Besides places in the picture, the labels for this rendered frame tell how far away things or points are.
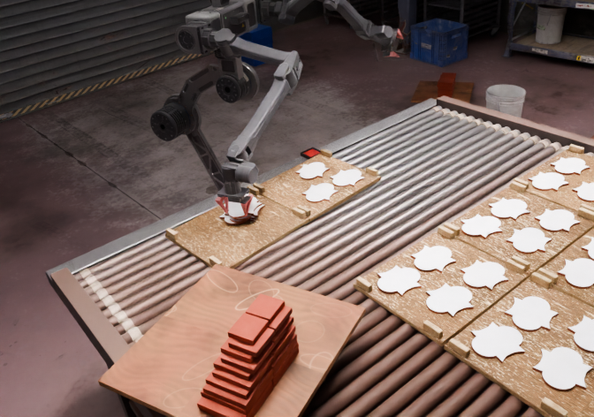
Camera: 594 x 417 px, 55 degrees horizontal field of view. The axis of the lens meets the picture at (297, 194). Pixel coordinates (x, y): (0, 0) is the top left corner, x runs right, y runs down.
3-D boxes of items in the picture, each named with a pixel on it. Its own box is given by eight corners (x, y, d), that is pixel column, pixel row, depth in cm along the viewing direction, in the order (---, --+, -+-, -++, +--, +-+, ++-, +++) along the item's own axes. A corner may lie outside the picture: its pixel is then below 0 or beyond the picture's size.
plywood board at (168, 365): (99, 385, 142) (97, 380, 142) (217, 268, 179) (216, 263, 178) (271, 465, 120) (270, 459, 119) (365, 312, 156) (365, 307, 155)
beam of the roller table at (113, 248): (49, 284, 207) (44, 271, 204) (430, 108, 312) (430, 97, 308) (57, 295, 201) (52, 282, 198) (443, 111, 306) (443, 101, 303)
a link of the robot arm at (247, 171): (241, 157, 212) (232, 143, 205) (268, 162, 207) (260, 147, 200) (227, 184, 207) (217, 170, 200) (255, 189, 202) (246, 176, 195)
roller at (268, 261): (121, 344, 175) (118, 331, 172) (502, 133, 273) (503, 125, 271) (128, 352, 172) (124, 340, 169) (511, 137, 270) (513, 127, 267)
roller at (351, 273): (159, 392, 158) (155, 380, 155) (552, 149, 256) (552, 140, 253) (167, 403, 154) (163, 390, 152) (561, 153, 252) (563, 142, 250)
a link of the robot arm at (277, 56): (312, 67, 227) (305, 49, 219) (293, 92, 223) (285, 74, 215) (230, 43, 250) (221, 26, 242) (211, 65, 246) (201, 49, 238)
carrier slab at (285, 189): (251, 192, 238) (251, 188, 237) (321, 155, 260) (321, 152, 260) (309, 222, 215) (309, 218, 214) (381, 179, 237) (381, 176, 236)
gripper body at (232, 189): (242, 201, 204) (239, 183, 201) (217, 198, 208) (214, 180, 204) (250, 193, 210) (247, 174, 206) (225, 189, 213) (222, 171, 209)
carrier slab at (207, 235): (165, 237, 215) (164, 233, 214) (249, 192, 238) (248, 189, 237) (222, 276, 192) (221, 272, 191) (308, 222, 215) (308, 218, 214)
